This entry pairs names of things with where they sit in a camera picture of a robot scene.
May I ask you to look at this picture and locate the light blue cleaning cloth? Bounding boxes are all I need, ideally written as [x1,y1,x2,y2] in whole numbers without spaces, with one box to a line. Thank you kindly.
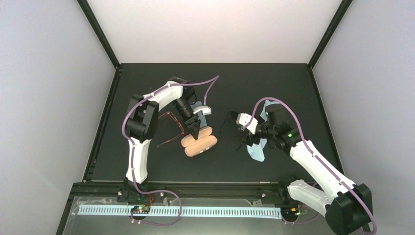
[245,138,267,162]

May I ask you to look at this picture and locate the brown plaid glasses case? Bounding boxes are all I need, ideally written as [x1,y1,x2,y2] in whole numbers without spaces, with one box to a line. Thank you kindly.
[181,126,218,157]

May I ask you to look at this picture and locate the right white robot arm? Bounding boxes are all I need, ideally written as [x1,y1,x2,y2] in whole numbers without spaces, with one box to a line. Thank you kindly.
[236,103,373,235]

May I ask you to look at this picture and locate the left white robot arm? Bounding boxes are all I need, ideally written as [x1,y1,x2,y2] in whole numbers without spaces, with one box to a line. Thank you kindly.
[121,77,201,194]

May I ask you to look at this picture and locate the brown translucent sunglasses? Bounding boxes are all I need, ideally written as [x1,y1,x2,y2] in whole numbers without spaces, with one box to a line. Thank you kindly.
[156,111,185,148]

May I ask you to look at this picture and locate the black sunglasses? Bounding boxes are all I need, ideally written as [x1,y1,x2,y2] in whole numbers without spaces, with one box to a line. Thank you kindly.
[217,111,246,152]

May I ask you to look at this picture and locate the blue-grey glasses case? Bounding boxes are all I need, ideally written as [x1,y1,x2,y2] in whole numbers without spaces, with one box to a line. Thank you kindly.
[190,101,207,129]

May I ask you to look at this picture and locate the right small circuit board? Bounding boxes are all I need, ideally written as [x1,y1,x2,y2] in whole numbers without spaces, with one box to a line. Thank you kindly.
[283,208,301,216]

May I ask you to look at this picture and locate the small circuit board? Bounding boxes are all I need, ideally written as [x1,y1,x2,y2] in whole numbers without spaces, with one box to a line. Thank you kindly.
[283,208,301,216]
[130,205,151,215]

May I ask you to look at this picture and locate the left small circuit board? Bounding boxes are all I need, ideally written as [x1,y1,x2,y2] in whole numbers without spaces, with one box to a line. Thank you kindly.
[130,205,151,215]

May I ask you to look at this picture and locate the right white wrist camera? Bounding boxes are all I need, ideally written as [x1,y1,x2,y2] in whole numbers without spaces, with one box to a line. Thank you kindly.
[236,113,258,134]

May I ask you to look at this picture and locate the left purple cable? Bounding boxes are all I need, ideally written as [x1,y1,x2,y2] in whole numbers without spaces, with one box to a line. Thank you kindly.
[121,75,220,227]

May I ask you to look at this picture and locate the purple cable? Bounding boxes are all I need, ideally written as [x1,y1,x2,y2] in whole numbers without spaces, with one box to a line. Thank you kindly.
[248,96,378,235]
[121,75,220,227]

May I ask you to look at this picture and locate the black front frame rail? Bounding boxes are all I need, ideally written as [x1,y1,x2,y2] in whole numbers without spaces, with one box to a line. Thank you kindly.
[56,181,373,235]

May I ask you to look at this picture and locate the white slotted cable duct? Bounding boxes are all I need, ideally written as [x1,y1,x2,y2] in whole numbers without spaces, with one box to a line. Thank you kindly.
[75,205,282,219]

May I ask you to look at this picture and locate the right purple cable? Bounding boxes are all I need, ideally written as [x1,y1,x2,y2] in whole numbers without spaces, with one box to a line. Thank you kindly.
[248,96,378,235]

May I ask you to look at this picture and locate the left black frame post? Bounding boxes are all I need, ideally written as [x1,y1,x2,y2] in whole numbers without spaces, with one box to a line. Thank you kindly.
[77,0,120,70]

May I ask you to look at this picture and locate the black frame post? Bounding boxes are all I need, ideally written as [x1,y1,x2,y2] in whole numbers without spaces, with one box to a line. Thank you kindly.
[307,0,353,70]
[77,0,120,70]

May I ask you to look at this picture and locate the right black frame post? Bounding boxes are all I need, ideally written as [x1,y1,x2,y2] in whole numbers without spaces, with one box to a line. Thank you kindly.
[307,0,353,70]

